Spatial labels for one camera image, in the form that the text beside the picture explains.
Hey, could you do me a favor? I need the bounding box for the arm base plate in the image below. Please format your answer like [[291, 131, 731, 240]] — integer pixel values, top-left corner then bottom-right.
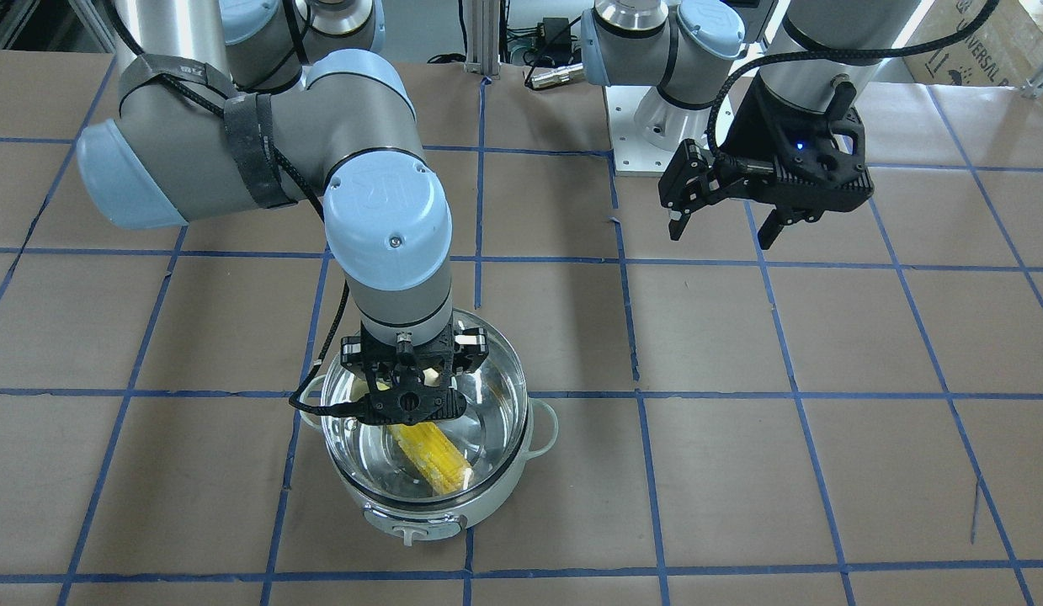
[[604, 86, 710, 177]]

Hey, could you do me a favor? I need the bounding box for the aluminium frame post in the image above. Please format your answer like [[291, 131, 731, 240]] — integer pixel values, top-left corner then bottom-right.
[[462, 1, 506, 80]]

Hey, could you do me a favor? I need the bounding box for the yellow corn cob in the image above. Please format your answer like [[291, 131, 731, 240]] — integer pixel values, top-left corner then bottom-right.
[[386, 422, 475, 496]]

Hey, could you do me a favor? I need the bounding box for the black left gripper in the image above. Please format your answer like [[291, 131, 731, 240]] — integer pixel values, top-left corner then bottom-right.
[[659, 139, 805, 252]]

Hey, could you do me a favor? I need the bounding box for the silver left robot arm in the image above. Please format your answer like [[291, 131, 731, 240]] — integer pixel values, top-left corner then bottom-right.
[[579, 1, 917, 249]]

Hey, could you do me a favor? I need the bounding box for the cardboard box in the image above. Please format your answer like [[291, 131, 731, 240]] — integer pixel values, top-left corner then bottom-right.
[[903, 1, 1043, 86]]

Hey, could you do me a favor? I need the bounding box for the pale green cooking pot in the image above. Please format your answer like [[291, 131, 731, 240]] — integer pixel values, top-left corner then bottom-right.
[[299, 308, 561, 546]]

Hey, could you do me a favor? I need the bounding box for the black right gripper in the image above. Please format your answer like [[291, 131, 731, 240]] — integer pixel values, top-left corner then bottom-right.
[[339, 323, 489, 384]]

